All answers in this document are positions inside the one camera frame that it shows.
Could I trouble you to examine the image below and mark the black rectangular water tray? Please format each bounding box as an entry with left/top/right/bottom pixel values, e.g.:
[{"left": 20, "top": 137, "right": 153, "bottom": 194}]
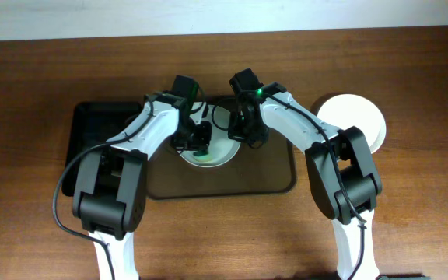
[{"left": 61, "top": 101, "right": 148, "bottom": 197}]

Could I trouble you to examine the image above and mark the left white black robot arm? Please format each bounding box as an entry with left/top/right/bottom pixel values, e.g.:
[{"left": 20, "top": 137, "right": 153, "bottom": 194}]
[{"left": 71, "top": 96, "right": 211, "bottom": 279}]

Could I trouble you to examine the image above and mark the white plate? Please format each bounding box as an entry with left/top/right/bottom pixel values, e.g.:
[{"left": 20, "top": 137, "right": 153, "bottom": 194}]
[
  {"left": 317, "top": 94, "right": 387, "bottom": 154},
  {"left": 180, "top": 104, "right": 240, "bottom": 168}
]

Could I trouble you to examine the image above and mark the brown plastic serving tray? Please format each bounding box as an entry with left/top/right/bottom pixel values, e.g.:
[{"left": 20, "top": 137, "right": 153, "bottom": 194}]
[{"left": 146, "top": 129, "right": 297, "bottom": 201}]

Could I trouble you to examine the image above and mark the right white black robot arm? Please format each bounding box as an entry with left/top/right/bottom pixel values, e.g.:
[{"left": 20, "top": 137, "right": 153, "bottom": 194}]
[{"left": 229, "top": 89, "right": 382, "bottom": 279}]

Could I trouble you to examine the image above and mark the green yellow scrub sponge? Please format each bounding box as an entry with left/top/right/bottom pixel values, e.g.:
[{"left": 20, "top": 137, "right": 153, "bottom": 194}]
[{"left": 192, "top": 150, "right": 212, "bottom": 162}]

